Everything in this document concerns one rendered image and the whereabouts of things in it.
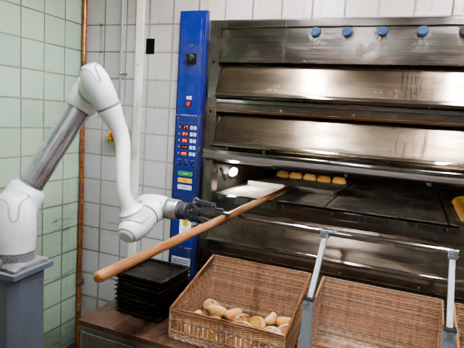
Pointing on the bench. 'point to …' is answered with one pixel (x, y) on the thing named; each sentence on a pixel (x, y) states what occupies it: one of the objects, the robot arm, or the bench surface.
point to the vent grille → (180, 260)
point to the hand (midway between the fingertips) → (223, 217)
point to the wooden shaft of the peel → (176, 239)
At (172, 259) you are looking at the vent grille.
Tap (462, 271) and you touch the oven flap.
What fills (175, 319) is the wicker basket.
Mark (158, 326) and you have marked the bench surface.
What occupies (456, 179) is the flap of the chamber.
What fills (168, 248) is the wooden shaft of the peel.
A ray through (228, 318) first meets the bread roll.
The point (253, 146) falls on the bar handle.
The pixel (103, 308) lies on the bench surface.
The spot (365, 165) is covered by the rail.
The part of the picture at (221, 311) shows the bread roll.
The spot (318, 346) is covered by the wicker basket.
